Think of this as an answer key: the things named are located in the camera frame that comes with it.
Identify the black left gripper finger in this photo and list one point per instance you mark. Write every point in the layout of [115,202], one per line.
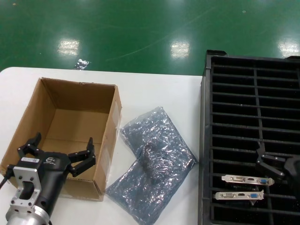
[29,150]
[83,160]

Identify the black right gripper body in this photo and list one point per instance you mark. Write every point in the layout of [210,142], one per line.
[294,171]

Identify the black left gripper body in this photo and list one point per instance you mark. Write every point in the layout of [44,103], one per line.
[55,173]

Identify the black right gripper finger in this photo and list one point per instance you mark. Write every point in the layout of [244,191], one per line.
[270,166]

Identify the graphics card with silver bracket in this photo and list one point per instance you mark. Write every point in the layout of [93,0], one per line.
[234,195]
[239,180]

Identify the dark antistatic bag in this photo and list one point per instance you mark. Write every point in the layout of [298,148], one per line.
[140,201]

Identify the brown cardboard box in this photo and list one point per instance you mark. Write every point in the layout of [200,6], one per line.
[77,122]

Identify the black slotted plastic container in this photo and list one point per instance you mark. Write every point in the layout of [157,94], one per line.
[206,131]

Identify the crinkled grey antistatic bag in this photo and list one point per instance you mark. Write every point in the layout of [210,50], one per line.
[159,126]

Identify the shiny foil scrap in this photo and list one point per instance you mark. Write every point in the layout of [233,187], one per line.
[82,64]

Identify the left wrist camera silver bracket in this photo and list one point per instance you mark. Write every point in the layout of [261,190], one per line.
[29,174]

